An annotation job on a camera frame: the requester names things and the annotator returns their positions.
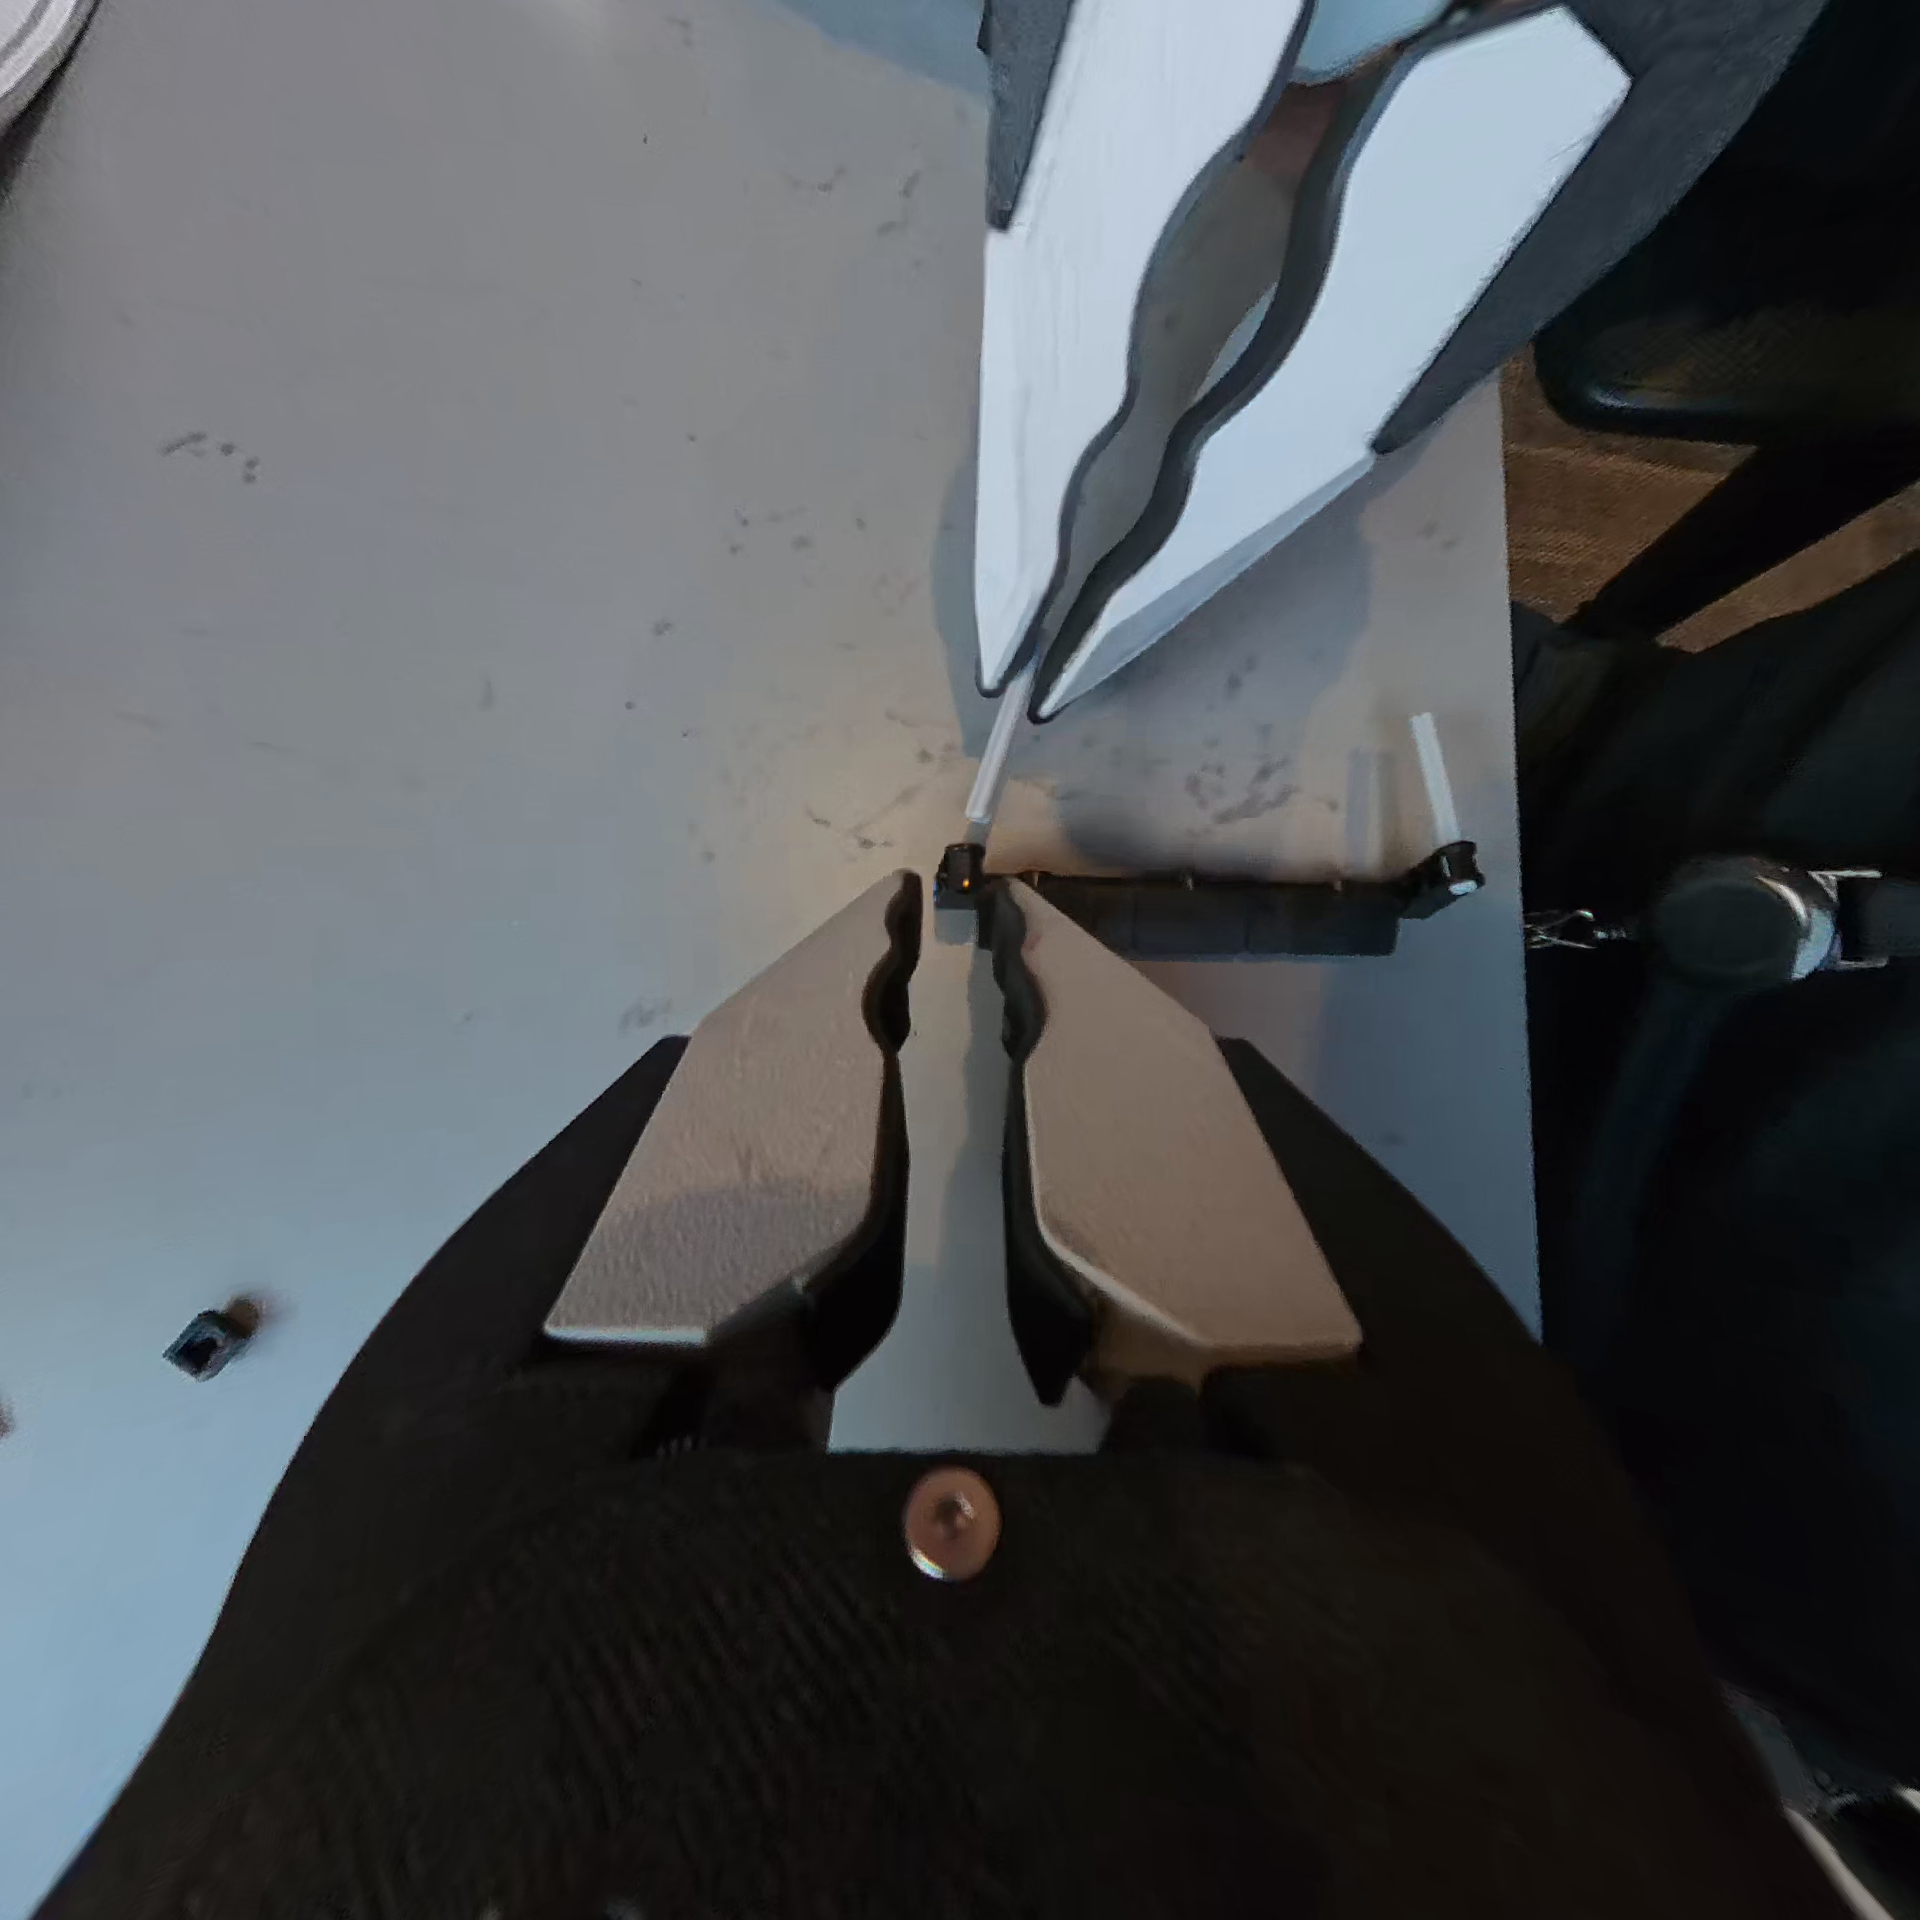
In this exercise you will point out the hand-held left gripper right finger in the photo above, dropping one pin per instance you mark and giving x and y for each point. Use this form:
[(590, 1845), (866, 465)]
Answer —
[(1170, 1202)]

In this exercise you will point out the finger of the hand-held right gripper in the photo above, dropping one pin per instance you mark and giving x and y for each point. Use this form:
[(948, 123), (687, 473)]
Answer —
[(1441, 269), (1096, 225)]

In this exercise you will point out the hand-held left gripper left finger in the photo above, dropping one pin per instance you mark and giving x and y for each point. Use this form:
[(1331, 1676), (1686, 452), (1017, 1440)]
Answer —
[(736, 1170)]

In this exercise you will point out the black toy brick beam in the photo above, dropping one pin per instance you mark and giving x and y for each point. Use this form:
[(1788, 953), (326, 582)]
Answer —
[(1230, 919)]

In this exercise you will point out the small black toy stud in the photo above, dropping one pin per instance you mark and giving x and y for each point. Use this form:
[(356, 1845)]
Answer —
[(204, 1348)]

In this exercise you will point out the black office chair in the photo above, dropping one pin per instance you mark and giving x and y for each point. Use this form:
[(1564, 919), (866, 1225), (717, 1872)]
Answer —
[(1740, 915)]

